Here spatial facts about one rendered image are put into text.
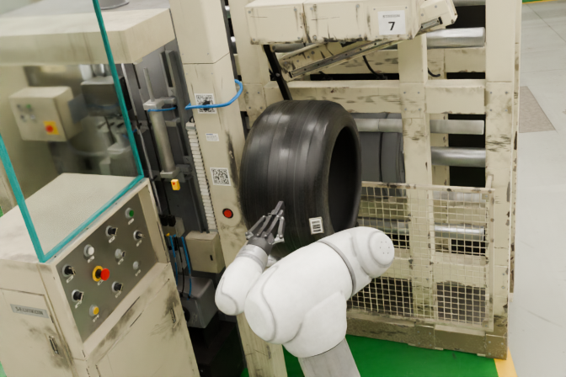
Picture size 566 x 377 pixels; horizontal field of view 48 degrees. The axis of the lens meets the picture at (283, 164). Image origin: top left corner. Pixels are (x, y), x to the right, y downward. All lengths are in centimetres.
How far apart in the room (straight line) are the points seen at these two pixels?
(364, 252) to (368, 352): 208
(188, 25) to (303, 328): 127
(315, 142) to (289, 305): 97
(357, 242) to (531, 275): 261
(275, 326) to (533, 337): 236
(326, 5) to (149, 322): 131
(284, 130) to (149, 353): 99
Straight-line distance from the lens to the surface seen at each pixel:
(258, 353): 283
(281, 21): 231
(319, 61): 245
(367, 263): 124
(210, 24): 216
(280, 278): 117
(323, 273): 120
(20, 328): 229
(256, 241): 187
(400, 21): 219
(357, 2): 221
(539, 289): 371
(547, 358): 331
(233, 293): 173
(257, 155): 209
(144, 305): 242
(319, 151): 205
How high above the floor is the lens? 224
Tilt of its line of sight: 26 degrees down
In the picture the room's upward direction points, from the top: 9 degrees counter-clockwise
